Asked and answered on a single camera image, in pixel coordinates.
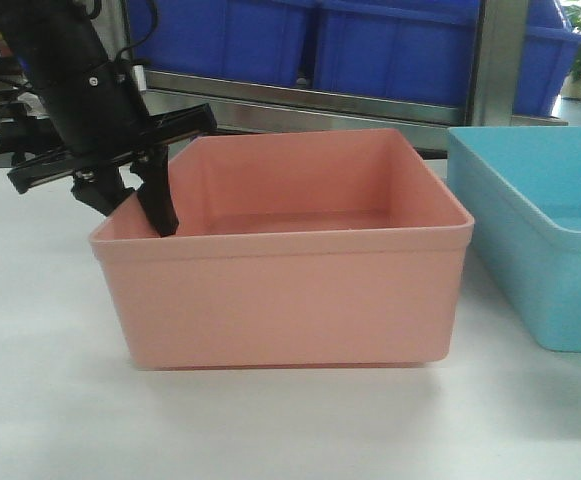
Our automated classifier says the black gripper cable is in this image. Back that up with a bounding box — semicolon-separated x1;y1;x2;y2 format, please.
114;0;161;64

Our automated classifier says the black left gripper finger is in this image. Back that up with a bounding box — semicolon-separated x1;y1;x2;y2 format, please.
71;167;134;216
131;147;179;237

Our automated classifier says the light blue plastic box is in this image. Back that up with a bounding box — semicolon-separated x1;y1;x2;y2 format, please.
447;126;581;353

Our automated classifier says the pink plastic box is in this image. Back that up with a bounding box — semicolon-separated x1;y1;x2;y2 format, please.
90;129;474;369

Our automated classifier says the metal shelf rack frame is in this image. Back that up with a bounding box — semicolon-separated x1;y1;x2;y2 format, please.
144;1;564;151

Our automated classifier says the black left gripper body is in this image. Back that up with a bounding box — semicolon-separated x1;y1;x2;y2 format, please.
8;61;216;194

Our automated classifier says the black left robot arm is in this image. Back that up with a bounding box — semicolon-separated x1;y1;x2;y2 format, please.
0;1;217;237

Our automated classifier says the large blue storage bin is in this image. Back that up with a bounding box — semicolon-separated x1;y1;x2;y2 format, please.
313;1;581;117

